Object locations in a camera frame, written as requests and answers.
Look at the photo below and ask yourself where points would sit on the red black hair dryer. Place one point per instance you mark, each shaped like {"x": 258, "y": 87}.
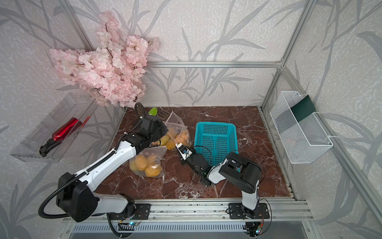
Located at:
{"x": 59, "y": 135}

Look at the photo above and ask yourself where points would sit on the artificial pink blossom tree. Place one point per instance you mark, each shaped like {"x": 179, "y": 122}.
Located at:
{"x": 112, "y": 73}

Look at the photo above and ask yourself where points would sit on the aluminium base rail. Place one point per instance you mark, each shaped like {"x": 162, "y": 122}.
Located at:
{"x": 274, "y": 209}

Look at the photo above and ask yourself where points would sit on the clear dotted zipper bag back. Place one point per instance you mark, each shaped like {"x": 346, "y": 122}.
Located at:
{"x": 176, "y": 122}

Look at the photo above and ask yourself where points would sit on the beige slotted spatula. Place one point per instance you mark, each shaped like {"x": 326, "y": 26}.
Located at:
{"x": 163, "y": 115}

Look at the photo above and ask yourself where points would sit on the clear acrylic wall shelf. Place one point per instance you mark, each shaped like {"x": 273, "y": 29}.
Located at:
{"x": 72, "y": 106}

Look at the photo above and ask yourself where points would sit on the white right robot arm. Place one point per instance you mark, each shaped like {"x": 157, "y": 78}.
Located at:
{"x": 236, "y": 169}

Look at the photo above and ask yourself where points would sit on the green toy shovel yellow handle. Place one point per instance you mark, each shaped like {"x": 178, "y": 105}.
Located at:
{"x": 153, "y": 112}

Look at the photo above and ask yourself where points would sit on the green potato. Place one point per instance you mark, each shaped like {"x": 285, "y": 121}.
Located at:
{"x": 164, "y": 140}

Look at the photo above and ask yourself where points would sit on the clear dotted zipper bag front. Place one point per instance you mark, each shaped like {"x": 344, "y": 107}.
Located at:
{"x": 148, "y": 162}

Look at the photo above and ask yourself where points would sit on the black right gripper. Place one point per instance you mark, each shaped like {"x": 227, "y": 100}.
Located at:
{"x": 182, "y": 162}

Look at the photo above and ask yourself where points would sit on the teal plastic basket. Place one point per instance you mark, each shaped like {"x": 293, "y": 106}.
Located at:
{"x": 215, "y": 140}

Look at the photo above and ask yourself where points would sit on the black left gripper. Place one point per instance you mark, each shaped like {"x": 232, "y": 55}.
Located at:
{"x": 163, "y": 127}

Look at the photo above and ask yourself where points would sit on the clear dotted zipper bag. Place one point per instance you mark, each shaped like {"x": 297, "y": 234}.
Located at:
{"x": 148, "y": 162}
{"x": 176, "y": 122}
{"x": 157, "y": 143}

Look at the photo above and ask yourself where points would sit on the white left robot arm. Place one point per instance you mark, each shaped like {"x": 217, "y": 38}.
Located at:
{"x": 75, "y": 196}

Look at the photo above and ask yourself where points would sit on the white wire mesh basket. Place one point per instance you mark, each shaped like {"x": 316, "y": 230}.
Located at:
{"x": 304, "y": 141}

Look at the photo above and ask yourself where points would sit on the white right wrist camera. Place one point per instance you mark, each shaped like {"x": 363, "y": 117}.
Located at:
{"x": 184, "y": 151}

